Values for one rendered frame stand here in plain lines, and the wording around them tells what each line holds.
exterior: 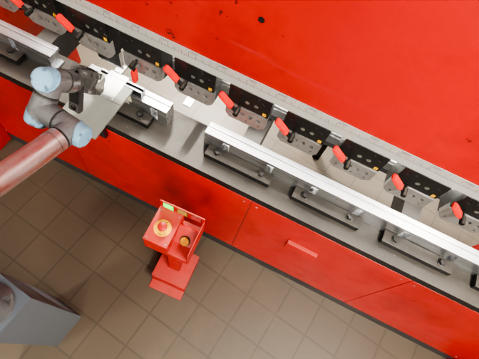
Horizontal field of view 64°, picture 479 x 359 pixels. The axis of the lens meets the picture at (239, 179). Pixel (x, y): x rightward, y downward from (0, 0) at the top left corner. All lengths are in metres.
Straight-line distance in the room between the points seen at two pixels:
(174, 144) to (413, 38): 1.04
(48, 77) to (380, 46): 0.91
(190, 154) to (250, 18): 0.75
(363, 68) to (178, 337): 1.76
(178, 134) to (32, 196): 1.24
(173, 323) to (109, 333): 0.34
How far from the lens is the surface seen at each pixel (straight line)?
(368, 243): 1.65
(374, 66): 1.00
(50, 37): 2.05
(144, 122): 1.66
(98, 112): 1.60
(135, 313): 2.33
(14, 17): 2.51
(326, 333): 2.45
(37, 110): 1.33
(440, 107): 1.06
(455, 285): 1.80
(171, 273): 2.22
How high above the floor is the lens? 2.30
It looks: 64 degrees down
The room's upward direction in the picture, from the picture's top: 18 degrees clockwise
